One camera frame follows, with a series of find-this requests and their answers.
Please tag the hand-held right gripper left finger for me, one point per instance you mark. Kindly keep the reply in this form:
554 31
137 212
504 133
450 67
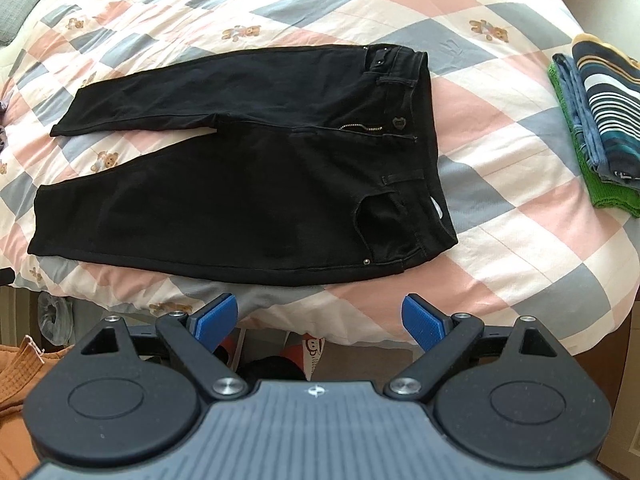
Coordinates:
215 322

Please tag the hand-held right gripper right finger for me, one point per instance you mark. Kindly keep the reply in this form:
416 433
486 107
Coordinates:
425 322

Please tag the black pants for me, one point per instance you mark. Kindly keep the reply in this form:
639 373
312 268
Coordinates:
250 185

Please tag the red white printed box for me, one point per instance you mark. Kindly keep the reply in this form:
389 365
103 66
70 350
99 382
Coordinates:
310 355

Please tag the bed with checkered quilt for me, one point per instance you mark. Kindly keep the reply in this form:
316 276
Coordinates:
500 210

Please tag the lined trash bin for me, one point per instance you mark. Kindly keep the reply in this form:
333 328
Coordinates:
55 317

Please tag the person's orange clothing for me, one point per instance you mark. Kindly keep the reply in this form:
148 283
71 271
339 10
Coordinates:
20 410

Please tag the folded green knit garment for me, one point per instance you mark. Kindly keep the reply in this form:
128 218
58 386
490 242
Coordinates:
615 195

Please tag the folded blue jeans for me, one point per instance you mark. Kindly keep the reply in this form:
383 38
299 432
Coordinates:
580 125

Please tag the folded striped garment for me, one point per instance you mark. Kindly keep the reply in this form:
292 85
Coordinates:
612 105

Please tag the grey woven pillow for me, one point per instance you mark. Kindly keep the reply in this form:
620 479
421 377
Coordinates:
20 7

